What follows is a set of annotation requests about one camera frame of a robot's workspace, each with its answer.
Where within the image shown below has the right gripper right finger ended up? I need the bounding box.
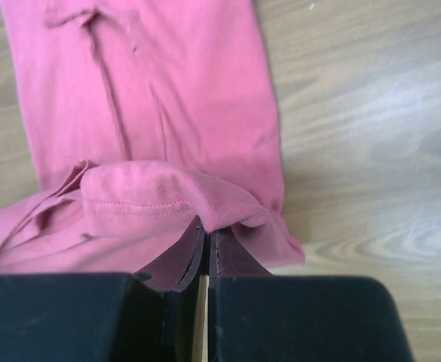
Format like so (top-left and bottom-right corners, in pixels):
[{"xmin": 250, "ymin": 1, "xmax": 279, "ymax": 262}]
[{"xmin": 207, "ymin": 229, "xmax": 412, "ymax": 361}]

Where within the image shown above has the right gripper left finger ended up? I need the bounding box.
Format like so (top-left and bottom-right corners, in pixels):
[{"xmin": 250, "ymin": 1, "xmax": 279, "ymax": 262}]
[{"xmin": 0, "ymin": 219, "xmax": 206, "ymax": 361}]

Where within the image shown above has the dusty rose t shirt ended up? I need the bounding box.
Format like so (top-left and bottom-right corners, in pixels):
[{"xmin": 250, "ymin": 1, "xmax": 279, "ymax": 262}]
[{"xmin": 0, "ymin": 1, "xmax": 304, "ymax": 273}]

